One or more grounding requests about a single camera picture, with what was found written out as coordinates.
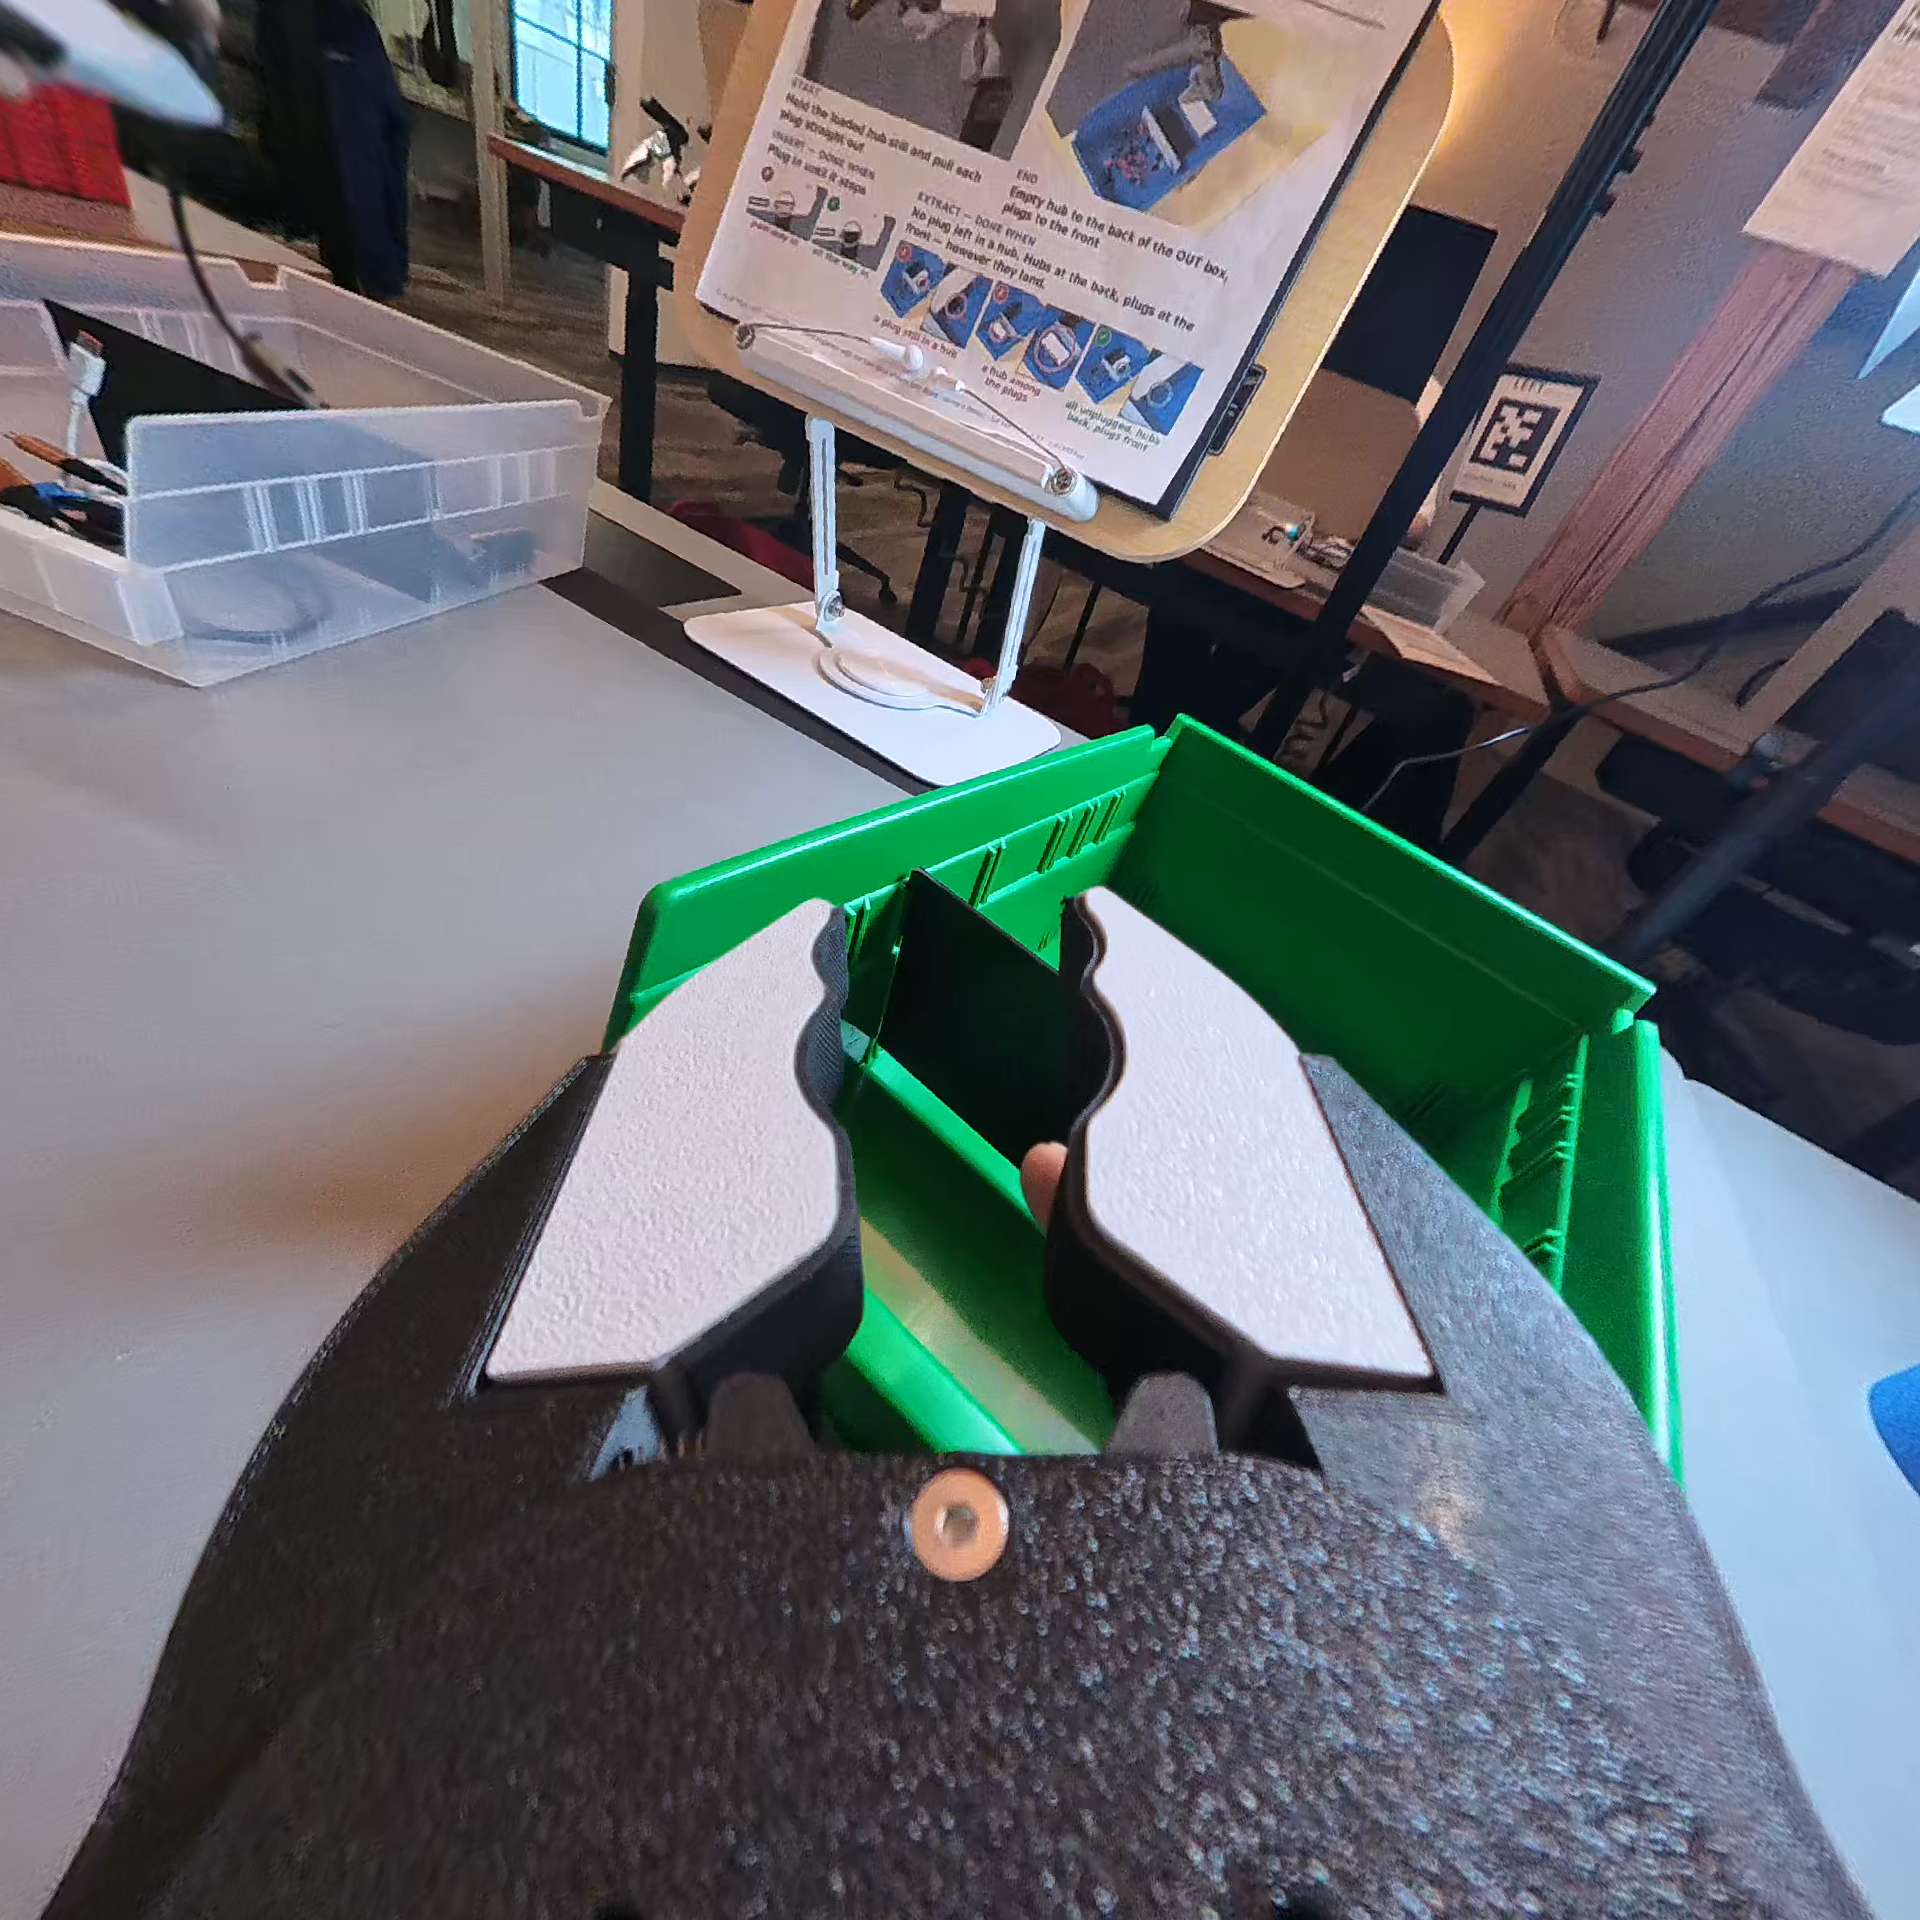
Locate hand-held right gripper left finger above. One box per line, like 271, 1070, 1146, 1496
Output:
479, 897, 865, 1390

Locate wooden desk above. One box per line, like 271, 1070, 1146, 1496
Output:
1184, 510, 1920, 864
487, 132, 694, 506

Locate green plastic bin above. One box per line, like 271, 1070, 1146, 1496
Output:
882, 870, 1078, 1150
602, 716, 1684, 1480

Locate blue tape roll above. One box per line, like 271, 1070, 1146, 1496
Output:
1868, 1354, 1920, 1504

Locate clear plastic bin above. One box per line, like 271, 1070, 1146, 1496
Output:
0, 225, 612, 693

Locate paper sheet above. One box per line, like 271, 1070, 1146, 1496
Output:
1738, 0, 1920, 281

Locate green plastic bin, black divider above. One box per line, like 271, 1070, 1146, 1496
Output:
882, 870, 1078, 1150

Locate red ribbed crate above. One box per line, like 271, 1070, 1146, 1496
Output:
0, 83, 135, 208

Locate black cables in clear bin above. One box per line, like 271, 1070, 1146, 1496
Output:
40, 298, 329, 474

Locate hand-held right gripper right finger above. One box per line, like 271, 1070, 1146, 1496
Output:
1045, 884, 1442, 1393

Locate silver metal tools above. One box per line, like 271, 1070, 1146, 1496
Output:
616, 93, 720, 194

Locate dark blue jacket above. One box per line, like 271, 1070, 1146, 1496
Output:
252, 0, 415, 302

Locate white stand with instruction sheet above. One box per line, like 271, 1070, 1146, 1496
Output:
669, 0, 1460, 568

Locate black tripod pole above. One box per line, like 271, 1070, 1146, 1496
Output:
1241, 0, 1727, 770

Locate printed instruction sheet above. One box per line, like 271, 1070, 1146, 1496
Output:
697, 0, 1444, 514

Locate framed marker sign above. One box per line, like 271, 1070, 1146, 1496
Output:
1449, 364, 1600, 522

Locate black monitor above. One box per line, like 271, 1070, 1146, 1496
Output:
1318, 202, 1502, 406

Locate window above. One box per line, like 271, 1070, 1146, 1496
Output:
508, 0, 620, 155

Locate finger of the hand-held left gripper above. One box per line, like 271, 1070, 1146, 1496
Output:
0, 0, 225, 130

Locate small clear container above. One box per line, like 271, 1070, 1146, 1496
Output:
1362, 546, 1489, 636

